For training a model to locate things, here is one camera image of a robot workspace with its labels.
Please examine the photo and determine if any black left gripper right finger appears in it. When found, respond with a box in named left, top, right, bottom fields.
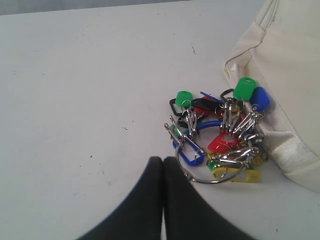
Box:
left=163, top=156, right=252, bottom=240

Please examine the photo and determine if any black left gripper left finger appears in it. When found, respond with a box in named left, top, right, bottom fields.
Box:
left=79, top=156, right=164, bottom=240

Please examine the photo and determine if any cream fabric duffel bag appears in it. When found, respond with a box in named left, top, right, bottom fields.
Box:
left=223, top=0, right=320, bottom=192

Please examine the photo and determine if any colourful key tag bunch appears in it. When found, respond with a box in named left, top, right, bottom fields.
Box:
left=164, top=77, right=270, bottom=185

